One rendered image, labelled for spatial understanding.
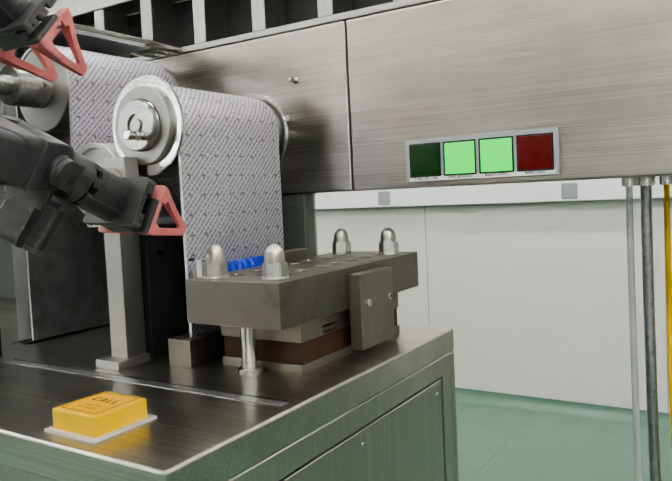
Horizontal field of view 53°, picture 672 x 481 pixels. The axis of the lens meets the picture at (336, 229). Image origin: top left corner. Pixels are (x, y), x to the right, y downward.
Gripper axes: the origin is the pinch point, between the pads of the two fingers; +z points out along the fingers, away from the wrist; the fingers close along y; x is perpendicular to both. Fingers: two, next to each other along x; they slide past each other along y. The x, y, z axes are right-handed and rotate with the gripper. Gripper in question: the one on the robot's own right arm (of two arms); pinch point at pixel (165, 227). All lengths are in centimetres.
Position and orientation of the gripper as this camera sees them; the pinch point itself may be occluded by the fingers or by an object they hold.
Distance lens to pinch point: 95.2
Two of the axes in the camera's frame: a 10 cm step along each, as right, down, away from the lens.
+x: 2.5, -9.2, 3.0
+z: 5.2, 3.9, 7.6
